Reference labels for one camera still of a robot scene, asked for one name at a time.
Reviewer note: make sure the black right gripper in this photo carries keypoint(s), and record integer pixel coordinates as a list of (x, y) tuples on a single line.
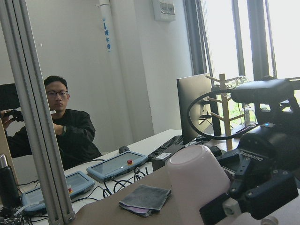
[(263, 182)]

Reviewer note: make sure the pink cup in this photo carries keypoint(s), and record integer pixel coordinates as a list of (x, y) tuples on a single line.
[(196, 178)]

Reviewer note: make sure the black keyboard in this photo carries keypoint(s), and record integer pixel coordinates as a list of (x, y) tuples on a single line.
[(175, 141)]

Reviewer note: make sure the glass mug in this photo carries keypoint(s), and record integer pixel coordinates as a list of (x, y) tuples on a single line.
[(236, 81)]

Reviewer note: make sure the grey folded cloth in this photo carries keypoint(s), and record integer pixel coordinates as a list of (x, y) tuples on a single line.
[(145, 200)]

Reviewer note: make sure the wooden mug tree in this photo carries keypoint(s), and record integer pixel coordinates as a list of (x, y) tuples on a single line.
[(246, 112)]

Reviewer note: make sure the black monitor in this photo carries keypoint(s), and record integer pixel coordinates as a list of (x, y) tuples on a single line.
[(190, 88)]

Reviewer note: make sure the computer mouse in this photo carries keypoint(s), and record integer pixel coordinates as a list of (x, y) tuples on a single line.
[(123, 149)]

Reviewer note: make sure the person in black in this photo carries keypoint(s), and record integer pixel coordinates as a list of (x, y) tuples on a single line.
[(73, 128)]

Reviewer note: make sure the black thermos bottle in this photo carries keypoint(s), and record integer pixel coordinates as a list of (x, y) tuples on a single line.
[(8, 188)]

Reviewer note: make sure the aluminium frame post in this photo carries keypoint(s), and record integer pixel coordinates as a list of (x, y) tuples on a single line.
[(15, 21)]

